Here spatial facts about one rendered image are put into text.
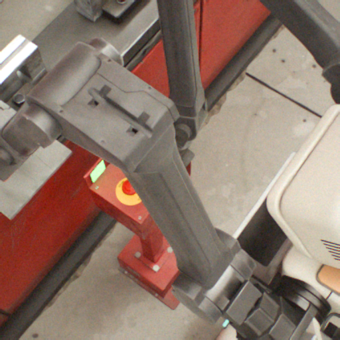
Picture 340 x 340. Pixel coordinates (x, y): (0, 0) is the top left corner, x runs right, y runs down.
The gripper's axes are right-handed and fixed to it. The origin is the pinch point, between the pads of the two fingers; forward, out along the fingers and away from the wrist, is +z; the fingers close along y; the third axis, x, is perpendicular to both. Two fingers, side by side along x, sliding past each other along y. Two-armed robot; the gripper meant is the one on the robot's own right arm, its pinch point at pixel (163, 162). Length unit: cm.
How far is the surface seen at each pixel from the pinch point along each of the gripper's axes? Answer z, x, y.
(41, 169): -18.2, 23.0, 17.2
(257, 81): 80, -79, -7
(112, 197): 1.1, 14.2, 4.0
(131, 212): -0.4, 14.5, -1.6
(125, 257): 66, 13, -8
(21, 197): -18.5, 29.8, 16.5
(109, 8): -3.4, -21.5, 34.0
